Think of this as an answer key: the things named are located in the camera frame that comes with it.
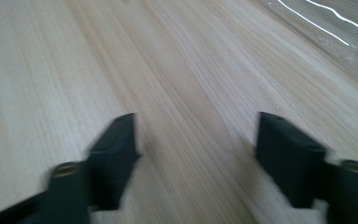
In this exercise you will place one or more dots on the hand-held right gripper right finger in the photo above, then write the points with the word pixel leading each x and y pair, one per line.
pixel 292 161

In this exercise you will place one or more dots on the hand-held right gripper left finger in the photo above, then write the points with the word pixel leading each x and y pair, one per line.
pixel 112 161

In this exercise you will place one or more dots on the clear pouch with white trim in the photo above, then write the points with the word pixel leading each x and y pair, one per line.
pixel 338 59

